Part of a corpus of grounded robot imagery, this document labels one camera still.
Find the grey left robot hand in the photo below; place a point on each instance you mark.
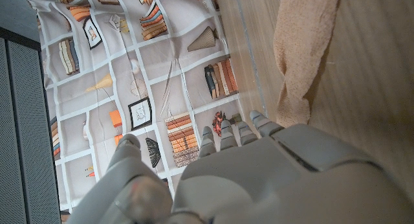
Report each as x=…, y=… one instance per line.
x=258, y=185

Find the tan adhesive wrap strip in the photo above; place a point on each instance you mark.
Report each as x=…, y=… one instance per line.
x=300, y=39

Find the grey tape outline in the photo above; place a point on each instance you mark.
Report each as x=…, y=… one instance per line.
x=249, y=46

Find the printed bookshelf backdrop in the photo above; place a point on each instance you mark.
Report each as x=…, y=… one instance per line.
x=145, y=72

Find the dark perforated panel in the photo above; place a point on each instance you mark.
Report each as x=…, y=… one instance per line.
x=26, y=136

